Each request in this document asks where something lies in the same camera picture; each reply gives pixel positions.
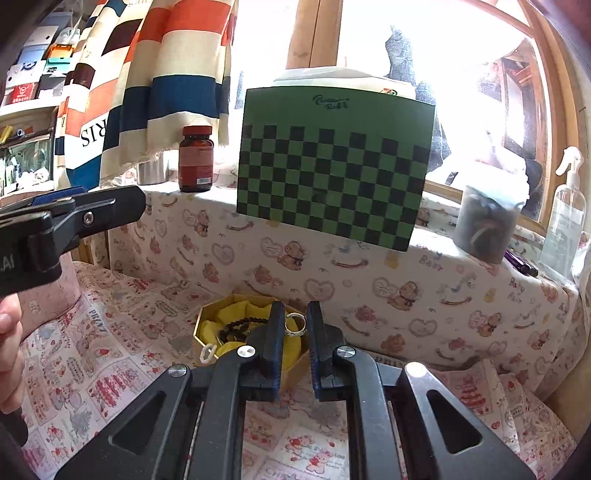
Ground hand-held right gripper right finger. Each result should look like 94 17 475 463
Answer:
306 301 536 480

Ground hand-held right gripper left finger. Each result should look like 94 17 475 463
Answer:
55 301 287 480

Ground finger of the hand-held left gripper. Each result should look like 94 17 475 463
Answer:
28 185 147 254
0 185 88 217

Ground black bead bracelet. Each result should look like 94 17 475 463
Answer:
217 316 271 344

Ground octagonal box with yellow lining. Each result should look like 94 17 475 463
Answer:
194 292 311 393

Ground person's left hand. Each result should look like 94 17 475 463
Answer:
0 291 27 415

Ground pink bag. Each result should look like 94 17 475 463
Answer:
46 254 83 319

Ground stainless steel cup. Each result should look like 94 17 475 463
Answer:
139 159 169 184

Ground brown bottle with red label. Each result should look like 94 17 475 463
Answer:
178 126 214 193

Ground cluttered shelf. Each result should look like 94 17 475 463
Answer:
0 9 79 199

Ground bear print cloth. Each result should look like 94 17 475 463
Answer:
106 161 583 402

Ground striped fabric curtain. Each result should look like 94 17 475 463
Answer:
54 0 238 192

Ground green checkered box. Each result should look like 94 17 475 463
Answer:
236 86 436 252

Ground clear plastic container, dark contents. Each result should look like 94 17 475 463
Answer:
452 185 525 265

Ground purple pen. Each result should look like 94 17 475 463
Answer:
503 249 539 278

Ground clear spray bottle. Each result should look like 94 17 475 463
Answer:
538 147 591 283

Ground wooden window frame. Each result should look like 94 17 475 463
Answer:
286 0 591 232

